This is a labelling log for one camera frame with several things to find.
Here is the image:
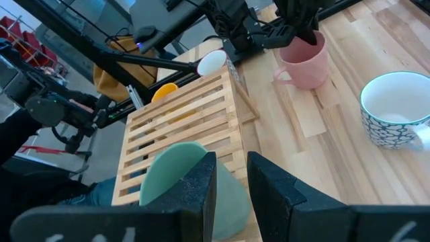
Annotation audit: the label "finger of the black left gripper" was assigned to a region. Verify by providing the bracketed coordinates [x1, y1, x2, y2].
[263, 25, 296, 50]
[300, 23, 318, 46]

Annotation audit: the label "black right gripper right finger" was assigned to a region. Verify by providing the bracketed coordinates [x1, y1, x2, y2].
[247, 151, 430, 242]

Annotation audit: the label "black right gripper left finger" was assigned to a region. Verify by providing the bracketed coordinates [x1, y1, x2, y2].
[9, 151, 218, 242]

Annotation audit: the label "pink mug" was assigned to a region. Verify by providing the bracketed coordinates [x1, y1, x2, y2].
[273, 30, 331, 91]

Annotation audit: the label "green faceted mug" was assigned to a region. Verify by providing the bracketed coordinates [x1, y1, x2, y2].
[139, 140, 253, 240]

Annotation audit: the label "blue floral pattern mug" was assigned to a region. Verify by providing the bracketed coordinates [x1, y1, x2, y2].
[359, 71, 430, 152]

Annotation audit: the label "wooden slatted rack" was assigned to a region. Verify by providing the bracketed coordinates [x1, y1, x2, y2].
[112, 65, 261, 242]

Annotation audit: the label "grey side desk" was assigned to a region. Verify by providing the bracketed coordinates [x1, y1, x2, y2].
[129, 0, 216, 54]

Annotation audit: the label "black computer mouse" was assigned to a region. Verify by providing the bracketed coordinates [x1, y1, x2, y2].
[133, 26, 158, 44]

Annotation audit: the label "mustard fabric bag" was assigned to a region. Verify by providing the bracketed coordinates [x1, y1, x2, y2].
[93, 36, 159, 104]

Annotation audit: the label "person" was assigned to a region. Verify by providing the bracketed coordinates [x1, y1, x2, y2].
[0, 110, 118, 242]

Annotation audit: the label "red chairs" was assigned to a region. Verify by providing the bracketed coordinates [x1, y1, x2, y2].
[0, 15, 60, 68]

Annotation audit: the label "black aluminium table frame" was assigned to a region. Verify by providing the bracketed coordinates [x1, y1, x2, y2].
[13, 0, 370, 128]

